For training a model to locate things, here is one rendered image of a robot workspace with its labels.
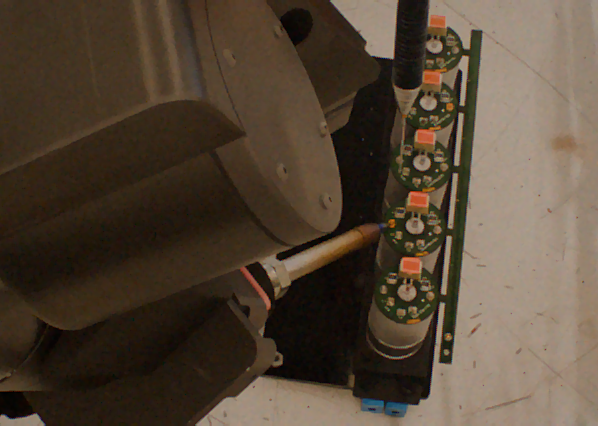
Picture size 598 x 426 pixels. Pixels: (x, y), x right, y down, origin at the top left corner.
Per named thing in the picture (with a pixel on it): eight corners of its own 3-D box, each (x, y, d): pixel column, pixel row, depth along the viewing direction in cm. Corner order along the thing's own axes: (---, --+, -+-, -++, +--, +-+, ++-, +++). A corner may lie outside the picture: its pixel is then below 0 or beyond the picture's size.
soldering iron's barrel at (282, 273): (355, 229, 51) (233, 283, 46) (371, 204, 50) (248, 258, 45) (378, 256, 50) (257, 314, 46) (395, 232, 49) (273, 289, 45)
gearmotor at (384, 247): (369, 298, 54) (380, 249, 50) (375, 245, 56) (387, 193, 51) (426, 306, 54) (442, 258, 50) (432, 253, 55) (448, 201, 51)
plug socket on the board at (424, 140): (412, 154, 52) (414, 146, 51) (414, 136, 52) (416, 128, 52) (432, 157, 52) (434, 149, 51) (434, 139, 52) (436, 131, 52)
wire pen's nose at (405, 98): (416, 101, 47) (419, 69, 46) (422, 121, 46) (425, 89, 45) (387, 102, 47) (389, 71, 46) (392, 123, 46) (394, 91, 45)
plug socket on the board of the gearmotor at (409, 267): (397, 283, 49) (399, 276, 49) (399, 262, 50) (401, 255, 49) (418, 286, 49) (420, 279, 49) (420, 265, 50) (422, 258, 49)
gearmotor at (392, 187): (376, 238, 56) (388, 185, 51) (383, 187, 57) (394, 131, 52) (433, 246, 56) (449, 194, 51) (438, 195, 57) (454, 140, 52)
